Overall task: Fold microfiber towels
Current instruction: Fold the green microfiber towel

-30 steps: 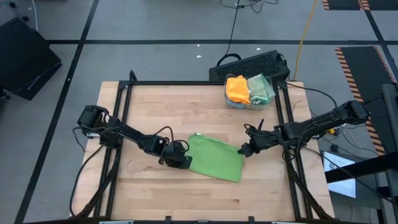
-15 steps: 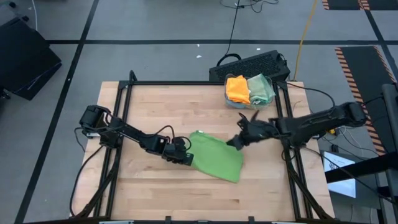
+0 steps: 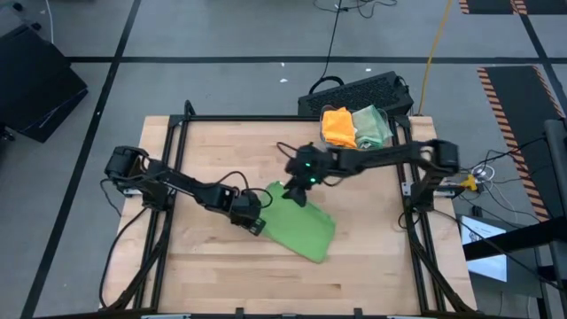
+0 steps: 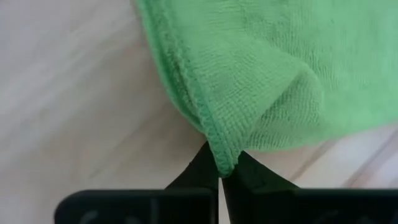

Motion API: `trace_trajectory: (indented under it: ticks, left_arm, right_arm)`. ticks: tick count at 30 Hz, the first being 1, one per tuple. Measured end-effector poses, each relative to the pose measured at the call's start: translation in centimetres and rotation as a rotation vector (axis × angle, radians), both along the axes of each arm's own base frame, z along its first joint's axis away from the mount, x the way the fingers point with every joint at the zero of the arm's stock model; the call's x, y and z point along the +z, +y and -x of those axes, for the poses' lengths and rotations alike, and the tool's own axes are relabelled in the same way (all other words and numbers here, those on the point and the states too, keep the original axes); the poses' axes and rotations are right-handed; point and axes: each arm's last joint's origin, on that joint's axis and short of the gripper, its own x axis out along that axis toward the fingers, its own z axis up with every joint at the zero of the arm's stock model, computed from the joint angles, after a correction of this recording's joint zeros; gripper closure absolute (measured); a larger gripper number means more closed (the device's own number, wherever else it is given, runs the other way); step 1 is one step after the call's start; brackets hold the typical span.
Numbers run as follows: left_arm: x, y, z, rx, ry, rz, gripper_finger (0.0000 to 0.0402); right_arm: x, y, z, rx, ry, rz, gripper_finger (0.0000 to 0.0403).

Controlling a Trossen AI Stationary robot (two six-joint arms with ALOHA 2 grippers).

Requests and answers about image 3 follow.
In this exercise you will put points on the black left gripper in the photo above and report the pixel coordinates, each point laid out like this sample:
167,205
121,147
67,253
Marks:
248,212

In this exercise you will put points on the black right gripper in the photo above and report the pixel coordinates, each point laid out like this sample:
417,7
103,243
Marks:
308,170

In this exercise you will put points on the bright green microfiber towel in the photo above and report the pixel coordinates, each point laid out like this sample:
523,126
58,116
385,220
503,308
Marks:
297,226

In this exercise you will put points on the orange microfiber towel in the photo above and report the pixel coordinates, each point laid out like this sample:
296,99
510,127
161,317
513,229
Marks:
339,128

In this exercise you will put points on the sage green microfiber towel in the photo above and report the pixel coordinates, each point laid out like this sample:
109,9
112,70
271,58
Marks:
370,124

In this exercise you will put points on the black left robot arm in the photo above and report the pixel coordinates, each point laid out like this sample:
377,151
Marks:
177,186

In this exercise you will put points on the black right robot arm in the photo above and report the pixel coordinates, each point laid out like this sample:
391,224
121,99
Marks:
390,157

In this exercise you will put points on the black perforated box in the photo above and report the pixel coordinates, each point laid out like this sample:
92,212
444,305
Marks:
354,93

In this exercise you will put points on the clear plastic bin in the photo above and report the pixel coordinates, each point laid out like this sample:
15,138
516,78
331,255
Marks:
390,128

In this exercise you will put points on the yellow connector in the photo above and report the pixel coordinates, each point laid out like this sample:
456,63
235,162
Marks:
469,181

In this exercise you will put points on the black bar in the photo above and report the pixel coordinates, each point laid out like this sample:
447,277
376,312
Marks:
509,241

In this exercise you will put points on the black hazard-striped floor mat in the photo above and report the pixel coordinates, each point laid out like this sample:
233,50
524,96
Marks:
487,5
522,124

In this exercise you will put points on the black case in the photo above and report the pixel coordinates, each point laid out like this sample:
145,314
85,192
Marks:
35,88

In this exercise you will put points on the black metal table frame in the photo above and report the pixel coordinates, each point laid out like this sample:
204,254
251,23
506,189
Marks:
266,118

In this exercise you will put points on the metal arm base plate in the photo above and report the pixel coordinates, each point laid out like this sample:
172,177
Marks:
406,188
129,192

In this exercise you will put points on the black post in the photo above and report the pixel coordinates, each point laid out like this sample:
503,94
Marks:
557,177

